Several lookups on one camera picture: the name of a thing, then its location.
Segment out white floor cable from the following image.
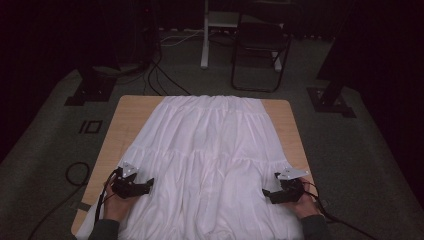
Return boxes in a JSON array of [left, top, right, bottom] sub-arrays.
[[159, 29, 205, 48]]

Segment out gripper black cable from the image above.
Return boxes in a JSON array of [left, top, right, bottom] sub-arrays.
[[301, 179, 381, 240], [94, 168, 121, 225]]

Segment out black floor cables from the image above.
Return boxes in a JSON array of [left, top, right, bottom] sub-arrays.
[[143, 59, 193, 97]]

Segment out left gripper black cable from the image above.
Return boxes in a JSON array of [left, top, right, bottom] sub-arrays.
[[94, 168, 121, 225]]

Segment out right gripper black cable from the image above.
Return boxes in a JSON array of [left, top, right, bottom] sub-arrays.
[[301, 179, 381, 240]]

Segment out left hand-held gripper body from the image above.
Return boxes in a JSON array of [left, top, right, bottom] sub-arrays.
[[111, 162, 145, 200]]

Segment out looped black floor cable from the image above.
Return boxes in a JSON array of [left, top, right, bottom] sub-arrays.
[[28, 161, 92, 240]]

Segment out white tiered skirt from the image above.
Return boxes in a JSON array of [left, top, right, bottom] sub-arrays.
[[75, 94, 305, 240]]

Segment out black stand base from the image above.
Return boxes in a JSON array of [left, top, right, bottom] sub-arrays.
[[306, 74, 357, 118], [64, 64, 118, 107]]

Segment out white metal desk frame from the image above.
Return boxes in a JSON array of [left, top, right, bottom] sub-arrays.
[[199, 0, 284, 73]]

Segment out person's left hand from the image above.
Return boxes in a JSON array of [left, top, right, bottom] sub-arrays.
[[103, 178, 141, 223]]

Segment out black folding chair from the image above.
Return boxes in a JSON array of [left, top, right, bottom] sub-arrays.
[[230, 13, 293, 94]]

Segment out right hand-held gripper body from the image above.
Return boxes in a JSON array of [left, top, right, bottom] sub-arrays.
[[274, 167, 309, 204]]

